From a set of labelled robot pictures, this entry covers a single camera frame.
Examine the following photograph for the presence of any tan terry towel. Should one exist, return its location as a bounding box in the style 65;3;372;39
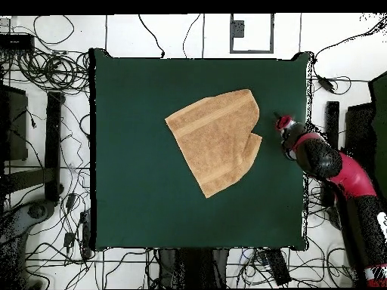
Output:
164;88;263;199

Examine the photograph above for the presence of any flat black device box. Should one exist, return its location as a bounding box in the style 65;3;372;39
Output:
0;32;35;52

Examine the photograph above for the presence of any long black stand bar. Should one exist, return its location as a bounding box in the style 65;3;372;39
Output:
44;91;66;202
320;100;340;208

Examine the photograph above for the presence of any black power adapter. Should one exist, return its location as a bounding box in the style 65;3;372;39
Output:
316;76;336;94

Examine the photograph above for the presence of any large black box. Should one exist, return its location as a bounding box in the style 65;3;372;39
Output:
342;101;378;179
0;84;29;162

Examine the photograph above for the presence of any small gray floor plate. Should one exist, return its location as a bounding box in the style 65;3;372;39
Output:
231;20;246;39

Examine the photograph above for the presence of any black power strip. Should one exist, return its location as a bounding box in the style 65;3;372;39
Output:
264;248;292;287

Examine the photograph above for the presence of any dark green table cloth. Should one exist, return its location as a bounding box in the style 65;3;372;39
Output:
88;48;314;251

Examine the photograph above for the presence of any black stand crossbar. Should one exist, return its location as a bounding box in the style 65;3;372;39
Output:
2;167;49;194

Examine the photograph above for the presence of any gray stand base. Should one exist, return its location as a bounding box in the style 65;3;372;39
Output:
0;199;57;245

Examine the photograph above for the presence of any gray floor frame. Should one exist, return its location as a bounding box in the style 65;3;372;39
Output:
229;13;275;54

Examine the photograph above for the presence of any black cable with plug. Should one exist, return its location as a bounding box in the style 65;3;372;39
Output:
138;14;166;59

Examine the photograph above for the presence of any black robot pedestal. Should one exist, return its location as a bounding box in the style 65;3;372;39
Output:
156;248;229;289

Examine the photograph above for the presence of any coiled black cable bundle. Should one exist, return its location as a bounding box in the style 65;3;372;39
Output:
17;49;91;91

